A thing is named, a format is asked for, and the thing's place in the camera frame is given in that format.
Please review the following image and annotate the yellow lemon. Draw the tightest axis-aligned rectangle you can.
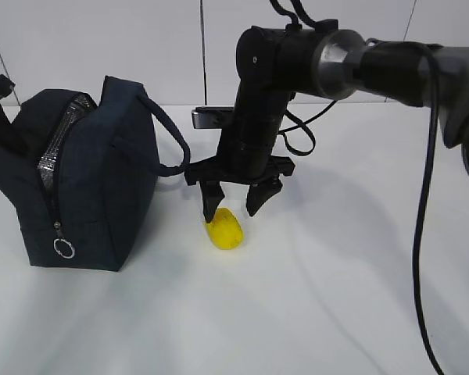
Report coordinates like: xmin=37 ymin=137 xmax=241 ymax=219
xmin=205 ymin=208 xmax=244 ymax=250

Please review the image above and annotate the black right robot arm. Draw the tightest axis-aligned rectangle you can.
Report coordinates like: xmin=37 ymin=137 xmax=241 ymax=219
xmin=185 ymin=27 xmax=469 ymax=221

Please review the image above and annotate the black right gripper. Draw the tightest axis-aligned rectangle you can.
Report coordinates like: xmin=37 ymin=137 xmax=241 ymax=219
xmin=184 ymin=155 xmax=295 ymax=223

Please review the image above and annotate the dark navy lunch bag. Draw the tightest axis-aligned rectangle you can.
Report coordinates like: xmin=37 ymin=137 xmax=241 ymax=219
xmin=0 ymin=77 xmax=191 ymax=272

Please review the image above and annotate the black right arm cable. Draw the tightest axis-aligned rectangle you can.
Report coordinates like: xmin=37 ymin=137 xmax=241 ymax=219
xmin=269 ymin=0 xmax=450 ymax=375

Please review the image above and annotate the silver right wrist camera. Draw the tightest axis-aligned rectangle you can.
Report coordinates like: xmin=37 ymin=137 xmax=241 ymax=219
xmin=192 ymin=106 xmax=234 ymax=130

